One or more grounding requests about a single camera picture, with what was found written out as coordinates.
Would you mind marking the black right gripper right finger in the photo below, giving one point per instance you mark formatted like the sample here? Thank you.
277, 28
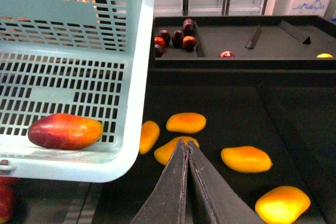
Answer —
212, 198

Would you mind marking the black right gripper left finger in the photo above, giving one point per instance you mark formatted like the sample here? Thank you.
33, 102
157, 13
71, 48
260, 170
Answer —
167, 202

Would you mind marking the red yellow mango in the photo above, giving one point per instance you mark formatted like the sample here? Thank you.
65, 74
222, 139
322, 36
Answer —
65, 132

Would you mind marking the light blue plastic basket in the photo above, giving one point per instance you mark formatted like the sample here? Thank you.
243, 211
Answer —
82, 57

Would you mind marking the yellow mango middle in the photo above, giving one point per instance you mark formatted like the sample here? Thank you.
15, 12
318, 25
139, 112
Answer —
163, 153

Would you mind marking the yellow mango front right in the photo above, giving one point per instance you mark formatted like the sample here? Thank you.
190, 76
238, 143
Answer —
283, 204

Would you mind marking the yellow mango far left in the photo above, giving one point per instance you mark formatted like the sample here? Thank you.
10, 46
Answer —
149, 135

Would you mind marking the yellow mango top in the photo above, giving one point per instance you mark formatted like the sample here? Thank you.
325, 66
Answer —
188, 122

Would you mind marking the black fruit tray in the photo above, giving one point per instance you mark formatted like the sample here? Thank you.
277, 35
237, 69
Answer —
291, 117
275, 49

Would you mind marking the lone red apple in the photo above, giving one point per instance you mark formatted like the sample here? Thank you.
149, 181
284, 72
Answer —
226, 54

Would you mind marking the dark plum front left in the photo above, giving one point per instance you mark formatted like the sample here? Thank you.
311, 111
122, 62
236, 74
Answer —
158, 50

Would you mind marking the dark plum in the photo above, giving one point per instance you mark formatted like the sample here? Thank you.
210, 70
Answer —
165, 35
158, 50
177, 39
188, 27

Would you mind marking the red apple bottom left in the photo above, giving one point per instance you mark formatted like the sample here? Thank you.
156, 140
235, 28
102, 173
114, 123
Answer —
7, 198

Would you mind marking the red orange plum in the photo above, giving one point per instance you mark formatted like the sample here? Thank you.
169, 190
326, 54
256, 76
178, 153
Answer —
189, 42

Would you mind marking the black divider wedge left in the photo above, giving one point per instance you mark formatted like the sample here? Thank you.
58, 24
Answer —
252, 42

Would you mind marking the black divider wedge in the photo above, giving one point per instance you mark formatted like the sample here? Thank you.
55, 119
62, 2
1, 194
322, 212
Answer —
295, 32
252, 42

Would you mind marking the red plum left edge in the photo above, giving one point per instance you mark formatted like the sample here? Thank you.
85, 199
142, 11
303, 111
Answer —
159, 41

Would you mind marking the dark plum middle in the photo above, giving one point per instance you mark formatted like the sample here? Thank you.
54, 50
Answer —
177, 39

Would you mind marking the dark plum top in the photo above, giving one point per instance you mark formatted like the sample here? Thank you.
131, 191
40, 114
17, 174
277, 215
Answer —
188, 27

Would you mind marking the black rear fruit tray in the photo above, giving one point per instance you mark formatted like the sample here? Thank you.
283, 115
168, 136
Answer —
275, 49

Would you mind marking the yellow fruit far right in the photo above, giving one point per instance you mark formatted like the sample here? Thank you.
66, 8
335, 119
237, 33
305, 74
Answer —
324, 55

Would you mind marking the black divider wedge right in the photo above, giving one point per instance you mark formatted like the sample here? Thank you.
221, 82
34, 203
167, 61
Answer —
295, 32

